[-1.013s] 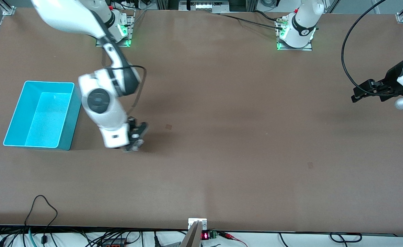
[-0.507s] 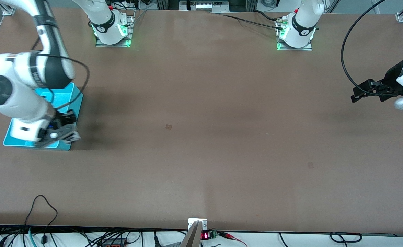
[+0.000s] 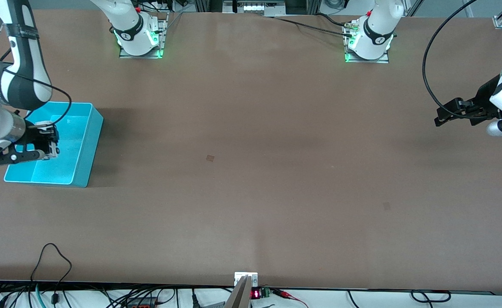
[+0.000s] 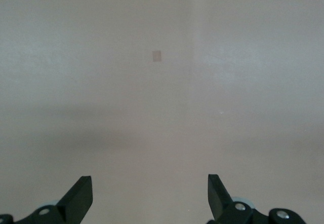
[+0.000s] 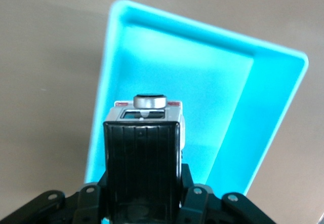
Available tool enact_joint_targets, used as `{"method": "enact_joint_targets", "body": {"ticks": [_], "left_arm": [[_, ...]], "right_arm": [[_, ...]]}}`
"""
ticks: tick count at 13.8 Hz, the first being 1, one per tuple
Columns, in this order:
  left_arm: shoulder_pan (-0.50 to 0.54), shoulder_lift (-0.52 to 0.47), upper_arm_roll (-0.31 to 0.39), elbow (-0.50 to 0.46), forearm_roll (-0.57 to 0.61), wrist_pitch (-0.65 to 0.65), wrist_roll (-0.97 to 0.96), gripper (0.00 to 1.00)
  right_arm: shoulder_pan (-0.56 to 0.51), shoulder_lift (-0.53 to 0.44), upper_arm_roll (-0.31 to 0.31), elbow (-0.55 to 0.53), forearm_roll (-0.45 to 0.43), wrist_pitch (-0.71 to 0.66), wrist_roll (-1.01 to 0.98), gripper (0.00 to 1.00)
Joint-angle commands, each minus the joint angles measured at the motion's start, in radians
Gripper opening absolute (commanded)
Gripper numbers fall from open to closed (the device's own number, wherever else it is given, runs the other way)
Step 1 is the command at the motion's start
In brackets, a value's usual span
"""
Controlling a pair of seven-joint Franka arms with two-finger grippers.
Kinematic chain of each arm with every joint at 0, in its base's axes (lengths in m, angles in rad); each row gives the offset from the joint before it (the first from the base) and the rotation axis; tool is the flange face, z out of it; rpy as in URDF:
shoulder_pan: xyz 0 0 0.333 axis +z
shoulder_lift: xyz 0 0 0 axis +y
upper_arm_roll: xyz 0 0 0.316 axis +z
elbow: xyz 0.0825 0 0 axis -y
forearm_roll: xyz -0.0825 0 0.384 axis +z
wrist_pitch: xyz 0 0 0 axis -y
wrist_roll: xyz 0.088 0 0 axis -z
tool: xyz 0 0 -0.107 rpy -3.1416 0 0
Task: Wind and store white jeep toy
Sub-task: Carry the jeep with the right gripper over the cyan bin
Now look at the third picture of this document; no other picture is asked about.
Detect turquoise plastic bin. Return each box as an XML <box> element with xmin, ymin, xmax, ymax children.
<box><xmin>4</xmin><ymin>101</ymin><xmax>104</xmax><ymax>188</ymax></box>

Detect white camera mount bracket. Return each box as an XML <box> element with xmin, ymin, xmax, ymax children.
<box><xmin>234</xmin><ymin>272</ymin><xmax>259</xmax><ymax>287</ymax></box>

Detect black table cable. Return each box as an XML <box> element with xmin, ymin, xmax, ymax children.
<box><xmin>272</xmin><ymin>17</ymin><xmax>354</xmax><ymax>38</ymax></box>
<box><xmin>315</xmin><ymin>13</ymin><xmax>352</xmax><ymax>27</ymax></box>

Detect coiled black cable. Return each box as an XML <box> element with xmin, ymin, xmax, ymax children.
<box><xmin>410</xmin><ymin>290</ymin><xmax>452</xmax><ymax>303</ymax></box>

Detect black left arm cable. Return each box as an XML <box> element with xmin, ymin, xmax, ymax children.
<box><xmin>422</xmin><ymin>0</ymin><xmax>480</xmax><ymax>119</ymax></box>

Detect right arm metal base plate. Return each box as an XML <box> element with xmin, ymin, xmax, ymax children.
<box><xmin>118</xmin><ymin>12</ymin><xmax>166</xmax><ymax>59</ymax></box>

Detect black box orange buttons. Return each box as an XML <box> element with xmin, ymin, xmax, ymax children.
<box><xmin>125</xmin><ymin>297</ymin><xmax>159</xmax><ymax>308</ymax></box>

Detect red clip lead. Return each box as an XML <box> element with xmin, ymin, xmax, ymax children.
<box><xmin>272</xmin><ymin>289</ymin><xmax>309</xmax><ymax>308</ymax></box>

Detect grey aluminium mount bar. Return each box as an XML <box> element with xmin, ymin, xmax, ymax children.
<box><xmin>224</xmin><ymin>276</ymin><xmax>252</xmax><ymax>308</ymax></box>

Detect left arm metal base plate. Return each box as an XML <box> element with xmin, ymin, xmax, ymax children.
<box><xmin>343</xmin><ymin>21</ymin><xmax>390</xmax><ymax>64</ymax></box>

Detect white jeep toy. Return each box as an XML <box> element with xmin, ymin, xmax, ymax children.
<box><xmin>36</xmin><ymin>122</ymin><xmax>60</xmax><ymax>160</ymax></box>

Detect lit metal control device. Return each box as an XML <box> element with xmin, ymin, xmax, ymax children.
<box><xmin>222</xmin><ymin>0</ymin><xmax>286</xmax><ymax>17</ymax></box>

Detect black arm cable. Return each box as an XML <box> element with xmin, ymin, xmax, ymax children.
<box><xmin>1</xmin><ymin>48</ymin><xmax>72</xmax><ymax>127</ymax></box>
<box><xmin>422</xmin><ymin>0</ymin><xmax>480</xmax><ymax>119</ymax></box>

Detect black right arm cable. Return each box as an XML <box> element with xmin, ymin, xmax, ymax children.
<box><xmin>1</xmin><ymin>48</ymin><xmax>72</xmax><ymax>127</ymax></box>

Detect thin black looped cable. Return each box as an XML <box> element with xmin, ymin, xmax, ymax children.
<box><xmin>31</xmin><ymin>243</ymin><xmax>73</xmax><ymax>305</ymax></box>

